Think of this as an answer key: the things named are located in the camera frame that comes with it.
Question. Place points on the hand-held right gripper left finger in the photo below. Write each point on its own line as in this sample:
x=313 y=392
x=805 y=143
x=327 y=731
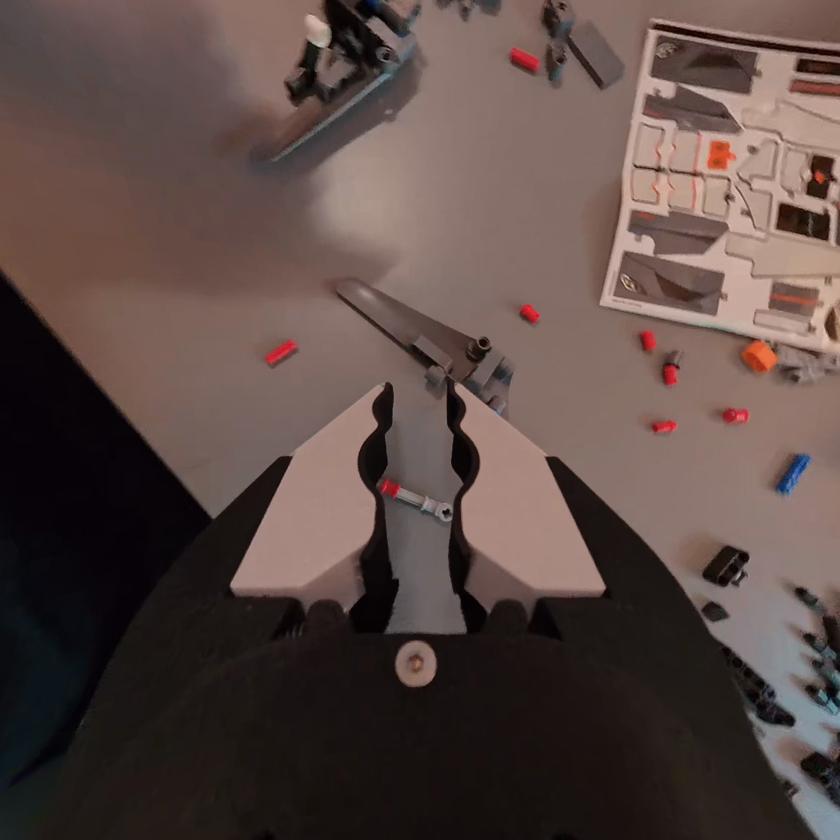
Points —
x=308 y=525

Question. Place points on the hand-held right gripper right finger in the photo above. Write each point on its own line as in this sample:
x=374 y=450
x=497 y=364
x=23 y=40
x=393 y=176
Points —
x=525 y=525

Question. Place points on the pile of black lego pieces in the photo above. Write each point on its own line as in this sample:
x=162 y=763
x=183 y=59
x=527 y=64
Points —
x=725 y=564

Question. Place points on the grey lego wing assembly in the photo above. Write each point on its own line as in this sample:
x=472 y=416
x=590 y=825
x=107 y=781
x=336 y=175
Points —
x=341 y=98
x=420 y=328

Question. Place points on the grey lego axle, red bush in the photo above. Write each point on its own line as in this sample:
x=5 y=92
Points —
x=420 y=500

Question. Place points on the red lego pin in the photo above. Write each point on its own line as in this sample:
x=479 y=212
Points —
x=525 y=58
x=648 y=340
x=664 y=426
x=530 y=313

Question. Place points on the long red lego axle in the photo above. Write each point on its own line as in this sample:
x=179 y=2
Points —
x=281 y=353

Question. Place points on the blue lego pin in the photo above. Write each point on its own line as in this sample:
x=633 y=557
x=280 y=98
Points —
x=794 y=472

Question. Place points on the orange lego piece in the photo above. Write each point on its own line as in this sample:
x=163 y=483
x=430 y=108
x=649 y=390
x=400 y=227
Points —
x=759 y=356

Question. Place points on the grey lego connector piece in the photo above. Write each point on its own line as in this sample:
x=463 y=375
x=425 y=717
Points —
x=807 y=364

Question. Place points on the lego sticker sheet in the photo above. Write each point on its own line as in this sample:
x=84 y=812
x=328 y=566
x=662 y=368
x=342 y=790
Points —
x=695 y=197

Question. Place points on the small dark lego connector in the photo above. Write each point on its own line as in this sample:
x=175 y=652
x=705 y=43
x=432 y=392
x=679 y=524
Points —
x=556 y=18
x=557 y=62

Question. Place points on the dark grey flat lego tile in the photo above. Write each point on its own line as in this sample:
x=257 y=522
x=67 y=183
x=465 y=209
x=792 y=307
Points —
x=596 y=56

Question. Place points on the dark grey and red pin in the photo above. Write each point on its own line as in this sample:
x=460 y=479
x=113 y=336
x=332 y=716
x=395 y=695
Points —
x=670 y=374

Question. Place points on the person's black trouser leg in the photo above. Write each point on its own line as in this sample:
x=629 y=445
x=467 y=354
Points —
x=65 y=492

